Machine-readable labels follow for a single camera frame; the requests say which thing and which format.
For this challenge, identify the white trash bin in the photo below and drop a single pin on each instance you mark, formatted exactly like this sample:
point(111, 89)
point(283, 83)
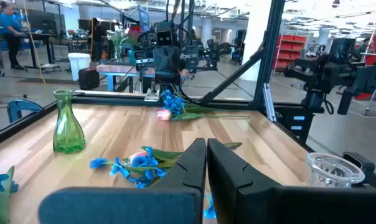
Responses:
point(79, 63)

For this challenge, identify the black standing desk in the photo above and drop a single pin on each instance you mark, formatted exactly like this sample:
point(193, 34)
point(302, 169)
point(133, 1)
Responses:
point(40, 35)

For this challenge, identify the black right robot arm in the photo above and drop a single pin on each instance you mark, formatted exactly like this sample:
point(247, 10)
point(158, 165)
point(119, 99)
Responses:
point(167, 78)

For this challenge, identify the silver frame bracket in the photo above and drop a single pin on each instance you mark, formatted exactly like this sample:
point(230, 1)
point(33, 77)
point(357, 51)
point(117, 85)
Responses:
point(269, 102)

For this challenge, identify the red storage shelving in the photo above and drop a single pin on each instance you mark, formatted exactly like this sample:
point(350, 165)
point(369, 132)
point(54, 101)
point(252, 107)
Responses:
point(287, 51)

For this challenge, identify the other-station black robot arm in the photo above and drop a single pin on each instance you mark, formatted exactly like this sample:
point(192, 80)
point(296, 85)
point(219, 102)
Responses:
point(331, 73)
point(213, 49)

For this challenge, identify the person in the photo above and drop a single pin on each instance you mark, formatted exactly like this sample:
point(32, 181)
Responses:
point(9, 28)
point(364, 46)

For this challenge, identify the black aluminium table frame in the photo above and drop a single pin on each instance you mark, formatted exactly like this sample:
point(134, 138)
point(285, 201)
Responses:
point(266, 62)

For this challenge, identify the blue plastic chair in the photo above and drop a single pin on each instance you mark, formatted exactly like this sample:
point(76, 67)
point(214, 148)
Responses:
point(21, 109)

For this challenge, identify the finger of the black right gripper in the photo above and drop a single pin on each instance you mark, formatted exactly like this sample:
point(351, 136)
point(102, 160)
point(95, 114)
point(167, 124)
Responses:
point(160, 60)
point(173, 60)

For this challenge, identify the black equipment case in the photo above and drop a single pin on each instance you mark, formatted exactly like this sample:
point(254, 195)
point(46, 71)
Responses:
point(88, 78)

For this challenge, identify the white flowers in glass vase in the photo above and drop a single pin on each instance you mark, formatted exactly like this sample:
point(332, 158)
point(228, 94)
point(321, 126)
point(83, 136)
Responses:
point(118, 39)

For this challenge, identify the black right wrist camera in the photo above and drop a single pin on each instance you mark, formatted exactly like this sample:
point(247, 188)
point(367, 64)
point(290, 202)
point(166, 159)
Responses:
point(164, 38)

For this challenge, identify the pink artificial tulip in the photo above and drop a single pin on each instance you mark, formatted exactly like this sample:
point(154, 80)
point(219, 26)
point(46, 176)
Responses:
point(136, 155)
point(164, 115)

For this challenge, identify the clear glass vase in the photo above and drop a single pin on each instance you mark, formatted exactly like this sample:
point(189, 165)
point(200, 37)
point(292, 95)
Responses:
point(328, 174)

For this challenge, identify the black controller box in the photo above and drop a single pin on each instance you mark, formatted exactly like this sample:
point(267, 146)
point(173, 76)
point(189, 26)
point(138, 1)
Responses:
point(295, 123)

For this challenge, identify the small black camera box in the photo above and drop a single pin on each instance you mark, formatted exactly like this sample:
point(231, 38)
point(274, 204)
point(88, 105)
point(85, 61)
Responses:
point(357, 161)

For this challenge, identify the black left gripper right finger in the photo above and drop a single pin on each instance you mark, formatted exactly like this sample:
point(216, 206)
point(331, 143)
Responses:
point(253, 199)

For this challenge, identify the wooden table with blue frame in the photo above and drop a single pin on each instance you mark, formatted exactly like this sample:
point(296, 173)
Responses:
point(119, 69)

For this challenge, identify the green glass vase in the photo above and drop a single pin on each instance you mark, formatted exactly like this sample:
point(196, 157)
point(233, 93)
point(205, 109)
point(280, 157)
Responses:
point(68, 133)

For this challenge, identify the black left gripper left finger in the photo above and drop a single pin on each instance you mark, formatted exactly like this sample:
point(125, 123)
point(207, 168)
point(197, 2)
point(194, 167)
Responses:
point(175, 202)

